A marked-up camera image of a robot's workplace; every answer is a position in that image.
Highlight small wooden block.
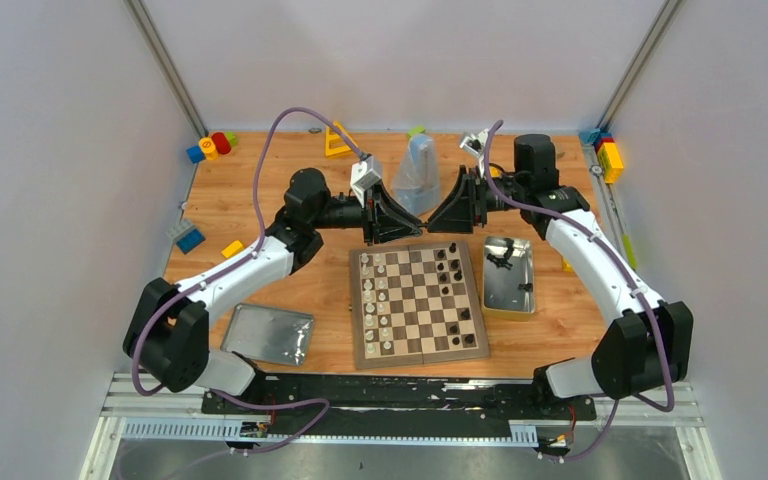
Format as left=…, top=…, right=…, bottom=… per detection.
left=548, top=142, right=566, bottom=160

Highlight yellow trapezoid toy block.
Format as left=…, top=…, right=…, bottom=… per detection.
left=324, top=121, right=358, bottom=159

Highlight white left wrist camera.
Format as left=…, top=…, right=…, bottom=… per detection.
left=350, top=155, right=382, bottom=206

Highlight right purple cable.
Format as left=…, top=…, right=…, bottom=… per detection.
left=481, top=119, right=677, bottom=463

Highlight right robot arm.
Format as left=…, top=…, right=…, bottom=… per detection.
left=427, top=131, right=694, bottom=418

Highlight red cylinder block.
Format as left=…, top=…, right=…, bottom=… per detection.
left=211, top=132, right=232, bottom=156

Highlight blue lego brick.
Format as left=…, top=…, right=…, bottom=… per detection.
left=175, top=228, right=205, bottom=254

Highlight silver tin lid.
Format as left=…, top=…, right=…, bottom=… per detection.
left=221, top=303, right=314, bottom=367

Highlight small yellow block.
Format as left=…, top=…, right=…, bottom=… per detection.
left=221, top=240, right=245, bottom=259

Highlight clear bubble wrap bag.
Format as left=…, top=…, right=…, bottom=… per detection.
left=390, top=133, right=441, bottom=216

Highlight grey lego brick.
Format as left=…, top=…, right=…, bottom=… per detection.
left=166, top=218, right=194, bottom=242

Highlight yellow cylinder block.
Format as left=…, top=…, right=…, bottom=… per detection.
left=199, top=137, right=220, bottom=161

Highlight wooden chess board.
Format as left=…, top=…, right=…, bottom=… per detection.
left=348, top=241, right=489, bottom=370

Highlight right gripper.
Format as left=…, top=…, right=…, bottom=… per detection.
left=427, top=165, right=528, bottom=233

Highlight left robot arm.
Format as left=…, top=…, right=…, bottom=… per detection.
left=123, top=168, right=424, bottom=413

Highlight silver metal tin box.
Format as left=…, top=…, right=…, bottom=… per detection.
left=481, top=236, right=536, bottom=322

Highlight stacked coloured bricks corner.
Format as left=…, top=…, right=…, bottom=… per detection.
left=578, top=129, right=624, bottom=185

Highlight blue cube block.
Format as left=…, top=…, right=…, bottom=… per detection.
left=186, top=145, right=206, bottom=164

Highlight green block behind bag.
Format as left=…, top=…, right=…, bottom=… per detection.
left=407, top=125, right=426, bottom=139

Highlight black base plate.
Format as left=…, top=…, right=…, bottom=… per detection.
left=238, top=372, right=597, bottom=422

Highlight pile of black chess pieces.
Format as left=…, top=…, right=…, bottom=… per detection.
left=486, top=242, right=515, bottom=270

